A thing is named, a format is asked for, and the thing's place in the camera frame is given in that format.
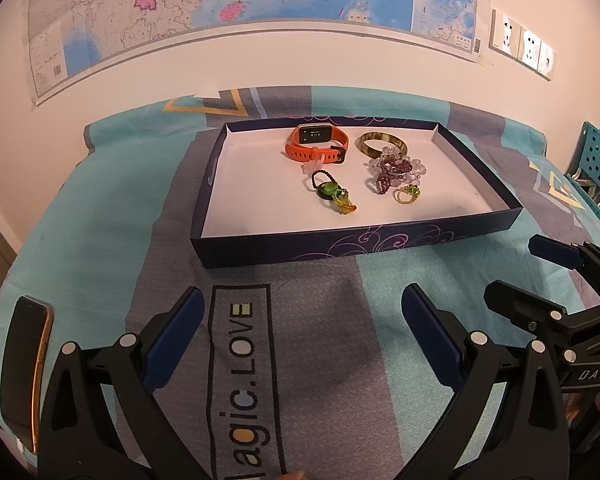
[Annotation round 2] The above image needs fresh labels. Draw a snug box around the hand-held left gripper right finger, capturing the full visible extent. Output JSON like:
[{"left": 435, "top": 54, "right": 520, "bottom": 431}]
[{"left": 401, "top": 283, "right": 571, "bottom": 480}]

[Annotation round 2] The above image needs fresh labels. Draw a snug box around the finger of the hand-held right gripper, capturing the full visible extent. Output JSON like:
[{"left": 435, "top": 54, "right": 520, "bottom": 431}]
[
  {"left": 527, "top": 234, "right": 600, "bottom": 288},
  {"left": 482, "top": 280, "right": 600, "bottom": 357}
]

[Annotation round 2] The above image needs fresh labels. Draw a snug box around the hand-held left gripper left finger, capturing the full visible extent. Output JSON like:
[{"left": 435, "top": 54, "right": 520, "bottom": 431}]
[{"left": 37, "top": 286, "right": 206, "bottom": 480}]

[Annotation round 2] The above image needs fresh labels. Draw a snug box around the green beaded ring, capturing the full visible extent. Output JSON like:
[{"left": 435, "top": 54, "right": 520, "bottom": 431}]
[{"left": 392, "top": 185, "right": 422, "bottom": 206}]

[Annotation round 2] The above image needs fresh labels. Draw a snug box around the yellow green hair clip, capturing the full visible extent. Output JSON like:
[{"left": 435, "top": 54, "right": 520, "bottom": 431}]
[{"left": 332, "top": 192, "right": 359, "bottom": 214}]

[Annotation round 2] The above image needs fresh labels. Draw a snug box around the clear crystal bead bracelet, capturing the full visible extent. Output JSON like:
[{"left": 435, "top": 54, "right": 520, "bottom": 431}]
[{"left": 365, "top": 145, "right": 433, "bottom": 179}]

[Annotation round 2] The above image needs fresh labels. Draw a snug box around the dark purple bead bracelet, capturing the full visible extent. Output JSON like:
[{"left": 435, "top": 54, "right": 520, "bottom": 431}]
[{"left": 365, "top": 157, "right": 416, "bottom": 196}]

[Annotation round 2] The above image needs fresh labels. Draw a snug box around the dark blue shallow box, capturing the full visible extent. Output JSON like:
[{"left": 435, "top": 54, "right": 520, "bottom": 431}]
[{"left": 190, "top": 116, "right": 524, "bottom": 269}]

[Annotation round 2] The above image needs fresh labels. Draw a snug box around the black hair tie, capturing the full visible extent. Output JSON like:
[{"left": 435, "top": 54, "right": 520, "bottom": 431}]
[{"left": 309, "top": 169, "right": 349, "bottom": 202}]

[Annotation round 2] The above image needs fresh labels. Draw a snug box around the green mottled bangle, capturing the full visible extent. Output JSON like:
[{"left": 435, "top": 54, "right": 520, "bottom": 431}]
[{"left": 356, "top": 131, "right": 408, "bottom": 158}]

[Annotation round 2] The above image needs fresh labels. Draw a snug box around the orange smart watch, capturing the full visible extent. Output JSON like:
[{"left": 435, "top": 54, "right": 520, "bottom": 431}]
[{"left": 285, "top": 122, "right": 351, "bottom": 165}]

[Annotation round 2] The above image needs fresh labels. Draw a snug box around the teal and grey printed blanket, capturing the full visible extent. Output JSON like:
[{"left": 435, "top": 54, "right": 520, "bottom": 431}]
[{"left": 0, "top": 85, "right": 600, "bottom": 480}]

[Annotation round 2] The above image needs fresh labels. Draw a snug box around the black smartphone with gold edge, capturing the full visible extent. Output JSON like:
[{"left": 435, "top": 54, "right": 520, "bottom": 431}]
[{"left": 0, "top": 296, "right": 56, "bottom": 453}]

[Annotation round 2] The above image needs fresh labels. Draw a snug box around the white wall socket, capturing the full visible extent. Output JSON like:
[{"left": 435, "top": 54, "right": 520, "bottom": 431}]
[
  {"left": 517, "top": 27, "right": 543, "bottom": 66},
  {"left": 489, "top": 9, "right": 523, "bottom": 56},
  {"left": 537, "top": 40, "right": 556, "bottom": 81}
]

